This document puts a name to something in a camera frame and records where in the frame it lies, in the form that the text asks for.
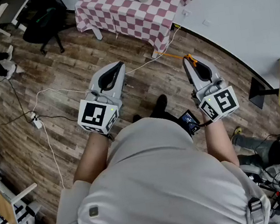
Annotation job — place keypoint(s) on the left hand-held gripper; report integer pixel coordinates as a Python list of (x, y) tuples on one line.
[(96, 115)]

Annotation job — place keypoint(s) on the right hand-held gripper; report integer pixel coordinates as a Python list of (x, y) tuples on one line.
[(222, 101)]

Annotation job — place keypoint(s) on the person's right forearm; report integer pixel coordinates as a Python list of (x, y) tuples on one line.
[(217, 141)]

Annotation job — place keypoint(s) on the person's left forearm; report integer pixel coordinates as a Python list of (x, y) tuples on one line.
[(89, 158)]

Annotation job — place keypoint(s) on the person's left shoe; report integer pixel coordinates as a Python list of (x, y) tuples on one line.
[(136, 118)]

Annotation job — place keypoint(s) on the person's shoe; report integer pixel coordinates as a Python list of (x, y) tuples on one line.
[(161, 103), (136, 118)]

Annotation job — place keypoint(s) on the black device with blue screen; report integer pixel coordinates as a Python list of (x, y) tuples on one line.
[(188, 121)]

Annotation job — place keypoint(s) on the person's right shoe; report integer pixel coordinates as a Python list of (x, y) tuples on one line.
[(161, 103)]

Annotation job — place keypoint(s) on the person's black trousers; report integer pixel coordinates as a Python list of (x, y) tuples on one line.
[(168, 116)]

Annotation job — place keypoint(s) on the pink white checkered tablecloth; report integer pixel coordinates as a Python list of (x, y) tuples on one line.
[(124, 9)]

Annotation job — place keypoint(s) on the white power strip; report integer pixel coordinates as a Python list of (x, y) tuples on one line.
[(36, 121)]

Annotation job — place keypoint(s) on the black office chair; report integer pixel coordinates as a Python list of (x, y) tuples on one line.
[(46, 26)]

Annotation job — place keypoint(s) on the person's white shirt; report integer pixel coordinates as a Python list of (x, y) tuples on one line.
[(153, 185)]

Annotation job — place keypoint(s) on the white desk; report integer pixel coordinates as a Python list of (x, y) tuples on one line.
[(7, 10)]

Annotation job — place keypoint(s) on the small grey square badge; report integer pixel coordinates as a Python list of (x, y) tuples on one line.
[(93, 211)]

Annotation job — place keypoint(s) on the white wall outlet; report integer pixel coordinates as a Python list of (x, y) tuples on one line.
[(206, 22), (187, 12)]

